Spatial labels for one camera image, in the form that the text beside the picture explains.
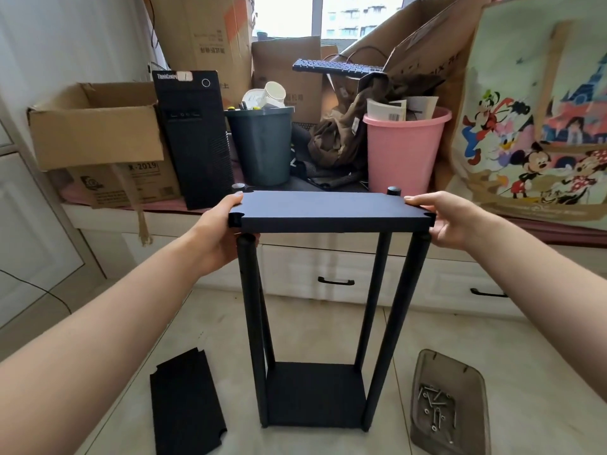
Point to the person's left hand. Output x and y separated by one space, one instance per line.
211 236

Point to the person's right hand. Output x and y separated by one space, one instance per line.
453 222

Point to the person's right thumb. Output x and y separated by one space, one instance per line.
419 200

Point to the person's left thumb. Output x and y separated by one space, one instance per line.
230 201

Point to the black shelf board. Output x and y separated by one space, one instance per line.
315 395
332 212
187 407

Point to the person's right forearm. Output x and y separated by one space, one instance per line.
545 298

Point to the person's left forearm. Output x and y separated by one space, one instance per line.
95 336

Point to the pink plastic waste bin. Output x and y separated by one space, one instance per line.
403 153

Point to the dark grey waste bin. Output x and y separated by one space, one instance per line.
261 146

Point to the black computer tower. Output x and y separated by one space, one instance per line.
197 142

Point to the white printed papers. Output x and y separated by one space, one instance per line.
386 110

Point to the crushed white paper cup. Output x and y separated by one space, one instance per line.
253 99

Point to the brown crumpled cloth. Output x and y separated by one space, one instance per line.
339 132

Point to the black rack pole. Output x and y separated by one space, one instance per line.
268 336
396 322
372 298
252 317

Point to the white drawer cabinet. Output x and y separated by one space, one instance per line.
313 274

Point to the cartoon print tote bag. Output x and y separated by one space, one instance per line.
536 113

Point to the open brown cardboard box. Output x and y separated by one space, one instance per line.
99 135

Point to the medium brown cardboard box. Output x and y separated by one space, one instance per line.
289 66

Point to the black computer keyboard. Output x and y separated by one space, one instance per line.
332 66

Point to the large tilted cardboard box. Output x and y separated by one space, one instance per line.
427 37

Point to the tall orange-marked cardboard box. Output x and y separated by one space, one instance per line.
204 37

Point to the pile of silver screws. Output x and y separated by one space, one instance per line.
438 409

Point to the grey translucent plastic tray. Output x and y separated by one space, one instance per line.
467 421

